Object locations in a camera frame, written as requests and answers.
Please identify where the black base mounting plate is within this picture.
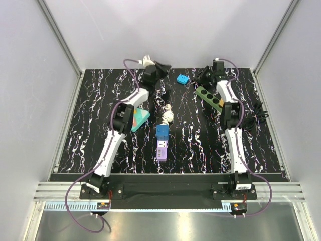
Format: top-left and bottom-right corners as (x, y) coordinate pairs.
(80, 174), (257, 201)

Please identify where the orange small adapter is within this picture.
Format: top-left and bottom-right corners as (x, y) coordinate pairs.
(219, 99), (224, 107)

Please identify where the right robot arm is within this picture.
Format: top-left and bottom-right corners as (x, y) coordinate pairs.
(196, 58), (252, 199)

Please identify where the purple white power strip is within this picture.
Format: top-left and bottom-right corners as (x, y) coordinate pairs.
(156, 140), (168, 162)

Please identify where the white coiled cable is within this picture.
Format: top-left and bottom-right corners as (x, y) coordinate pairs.
(162, 104), (174, 125)

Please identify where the green power strip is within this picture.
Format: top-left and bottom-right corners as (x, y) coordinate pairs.
(195, 86), (223, 113)

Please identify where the blue cube plug adapter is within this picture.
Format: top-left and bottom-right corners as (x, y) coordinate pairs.
(156, 124), (169, 141)

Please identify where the teal triangular power socket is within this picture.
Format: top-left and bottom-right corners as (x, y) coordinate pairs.
(131, 108), (150, 132)

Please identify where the light blue small adapter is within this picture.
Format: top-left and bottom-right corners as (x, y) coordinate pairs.
(177, 74), (190, 85)

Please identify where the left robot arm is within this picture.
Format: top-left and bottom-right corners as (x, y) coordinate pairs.
(86, 60), (172, 199)

